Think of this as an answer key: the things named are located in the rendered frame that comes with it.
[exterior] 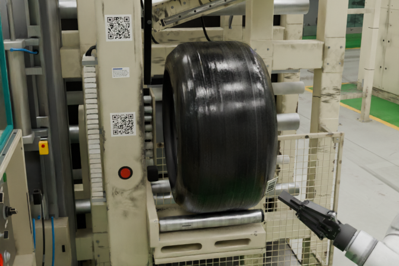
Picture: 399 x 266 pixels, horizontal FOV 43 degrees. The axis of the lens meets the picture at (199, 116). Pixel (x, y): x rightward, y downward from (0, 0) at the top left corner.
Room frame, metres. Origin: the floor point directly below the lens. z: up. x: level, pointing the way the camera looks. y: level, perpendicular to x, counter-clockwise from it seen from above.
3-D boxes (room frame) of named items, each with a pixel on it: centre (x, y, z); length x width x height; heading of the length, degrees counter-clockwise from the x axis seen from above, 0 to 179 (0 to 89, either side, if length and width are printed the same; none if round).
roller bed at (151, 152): (1.92, 0.28, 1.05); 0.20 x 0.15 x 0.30; 100
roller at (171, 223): (1.45, -0.03, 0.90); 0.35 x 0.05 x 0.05; 100
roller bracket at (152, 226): (1.56, 0.17, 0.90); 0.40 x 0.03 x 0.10; 10
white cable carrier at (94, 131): (1.48, 0.32, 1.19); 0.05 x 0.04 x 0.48; 10
